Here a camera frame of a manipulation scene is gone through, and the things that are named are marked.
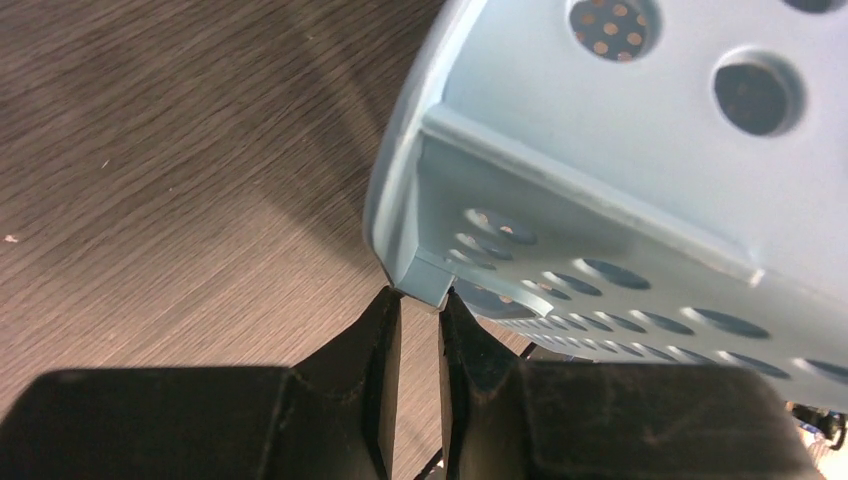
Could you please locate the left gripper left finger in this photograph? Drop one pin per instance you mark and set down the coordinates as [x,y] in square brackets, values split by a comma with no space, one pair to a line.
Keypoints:
[331,416]

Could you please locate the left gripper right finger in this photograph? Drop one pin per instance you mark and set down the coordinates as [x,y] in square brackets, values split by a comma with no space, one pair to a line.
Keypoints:
[504,417]

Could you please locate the light blue basket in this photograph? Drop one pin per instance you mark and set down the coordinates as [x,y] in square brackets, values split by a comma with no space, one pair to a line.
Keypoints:
[631,181]

